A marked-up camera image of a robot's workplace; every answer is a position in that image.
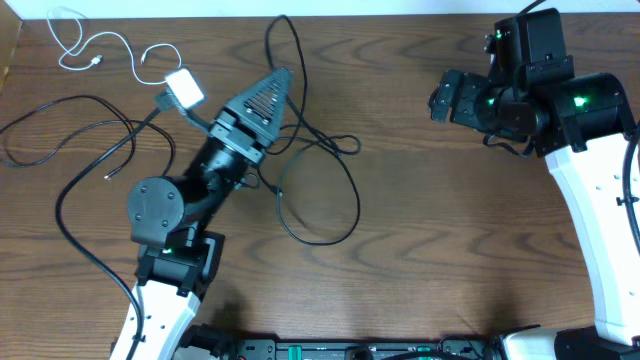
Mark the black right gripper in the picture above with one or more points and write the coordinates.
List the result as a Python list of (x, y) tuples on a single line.
[(469, 85)]

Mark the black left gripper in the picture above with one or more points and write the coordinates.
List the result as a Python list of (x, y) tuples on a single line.
[(241, 137)]

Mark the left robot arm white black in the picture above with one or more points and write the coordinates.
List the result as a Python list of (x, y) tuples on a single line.
[(178, 257)]

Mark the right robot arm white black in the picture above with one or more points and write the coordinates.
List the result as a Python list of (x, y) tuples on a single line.
[(532, 103)]

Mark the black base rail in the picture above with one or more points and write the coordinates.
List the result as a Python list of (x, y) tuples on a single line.
[(205, 342)]

